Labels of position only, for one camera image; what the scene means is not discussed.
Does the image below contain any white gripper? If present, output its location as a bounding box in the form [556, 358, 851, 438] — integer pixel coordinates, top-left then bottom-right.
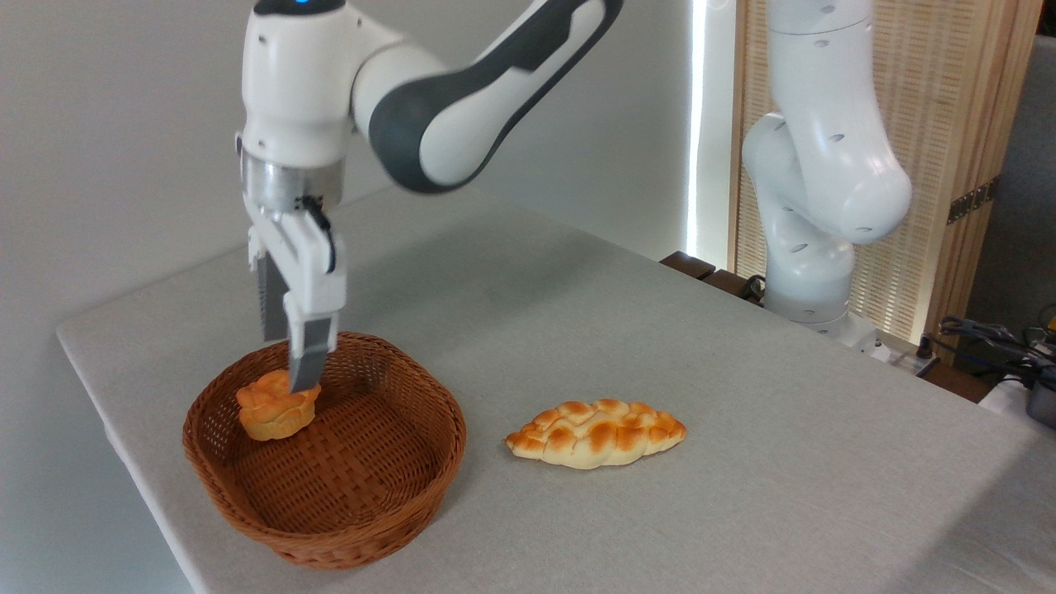
[247, 196, 348, 394]

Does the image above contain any orange muffin bread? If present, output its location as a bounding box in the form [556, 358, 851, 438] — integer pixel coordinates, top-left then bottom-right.
[235, 368, 323, 442]

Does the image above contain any brown woven wicker basket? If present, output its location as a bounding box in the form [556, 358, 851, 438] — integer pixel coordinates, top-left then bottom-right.
[182, 331, 468, 571]

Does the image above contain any braided golden bread loaf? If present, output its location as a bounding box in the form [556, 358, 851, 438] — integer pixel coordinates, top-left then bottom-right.
[503, 398, 688, 471]

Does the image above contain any dark brown wooden furniture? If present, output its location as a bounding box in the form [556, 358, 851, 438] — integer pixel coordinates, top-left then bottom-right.
[659, 251, 766, 304]

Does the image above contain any grey tablecloth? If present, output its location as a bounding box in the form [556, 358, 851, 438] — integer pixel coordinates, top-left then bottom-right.
[55, 182, 1056, 594]

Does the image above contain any metal screen hinge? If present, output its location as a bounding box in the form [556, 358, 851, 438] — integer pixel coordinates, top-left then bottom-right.
[946, 177, 1002, 225]

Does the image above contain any grey metal pot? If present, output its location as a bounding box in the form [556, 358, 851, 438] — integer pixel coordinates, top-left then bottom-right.
[1025, 383, 1056, 430]

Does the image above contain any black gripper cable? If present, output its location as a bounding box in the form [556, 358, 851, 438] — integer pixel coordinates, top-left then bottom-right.
[299, 195, 338, 275]

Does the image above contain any black cable bundle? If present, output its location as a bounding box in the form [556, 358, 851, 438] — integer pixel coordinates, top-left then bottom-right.
[939, 305, 1056, 390]

